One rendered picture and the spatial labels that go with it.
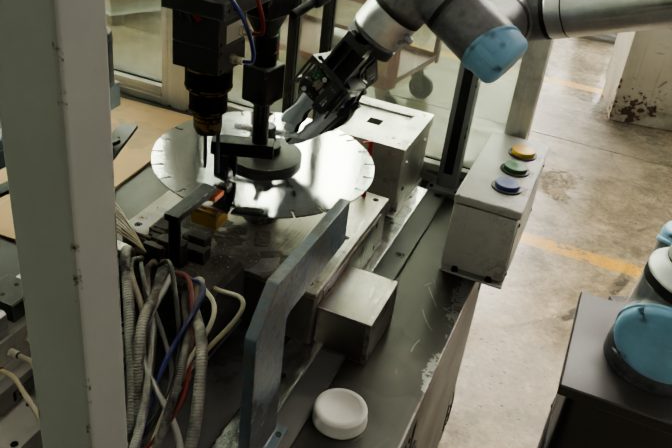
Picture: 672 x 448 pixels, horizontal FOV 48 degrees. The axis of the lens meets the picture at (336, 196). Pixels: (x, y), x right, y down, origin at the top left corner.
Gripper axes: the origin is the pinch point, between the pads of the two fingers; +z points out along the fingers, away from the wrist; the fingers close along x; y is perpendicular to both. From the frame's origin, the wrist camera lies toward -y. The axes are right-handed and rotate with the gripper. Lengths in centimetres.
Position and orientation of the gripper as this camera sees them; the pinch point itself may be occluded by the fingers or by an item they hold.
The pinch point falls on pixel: (294, 135)
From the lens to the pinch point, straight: 111.7
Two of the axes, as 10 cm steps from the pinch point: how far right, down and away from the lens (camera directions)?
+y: -4.2, 2.4, -8.8
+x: 6.7, 7.3, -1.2
